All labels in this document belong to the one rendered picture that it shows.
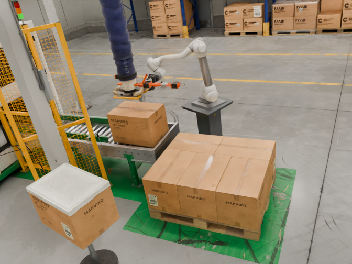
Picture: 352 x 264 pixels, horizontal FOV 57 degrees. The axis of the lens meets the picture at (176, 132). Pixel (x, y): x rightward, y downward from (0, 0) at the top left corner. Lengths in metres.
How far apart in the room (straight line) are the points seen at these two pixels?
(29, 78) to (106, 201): 1.34
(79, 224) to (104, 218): 0.25
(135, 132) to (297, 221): 2.03
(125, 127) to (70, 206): 1.66
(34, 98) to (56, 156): 0.65
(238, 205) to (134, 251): 1.15
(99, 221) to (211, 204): 1.11
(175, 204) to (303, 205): 1.38
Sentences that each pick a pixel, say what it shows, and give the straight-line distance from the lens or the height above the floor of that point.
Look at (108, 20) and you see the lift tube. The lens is 3.65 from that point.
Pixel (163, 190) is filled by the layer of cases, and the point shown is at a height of 0.44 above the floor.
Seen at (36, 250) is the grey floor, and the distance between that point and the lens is 3.97.
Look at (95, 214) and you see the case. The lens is 2.72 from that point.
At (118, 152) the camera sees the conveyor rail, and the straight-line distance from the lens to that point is 4.07.
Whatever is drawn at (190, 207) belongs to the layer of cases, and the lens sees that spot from 3.38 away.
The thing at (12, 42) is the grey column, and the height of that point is 2.07.
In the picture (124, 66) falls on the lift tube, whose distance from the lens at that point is 3.74.
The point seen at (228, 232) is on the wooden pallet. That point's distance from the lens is 3.46.
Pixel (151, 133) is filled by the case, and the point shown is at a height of 0.74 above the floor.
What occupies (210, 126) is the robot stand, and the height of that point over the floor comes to 0.48.
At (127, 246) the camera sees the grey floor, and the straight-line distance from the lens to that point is 3.56.
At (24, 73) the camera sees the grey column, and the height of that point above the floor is 1.80.
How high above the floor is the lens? 2.53
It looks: 29 degrees down
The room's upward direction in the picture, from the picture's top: 9 degrees counter-clockwise
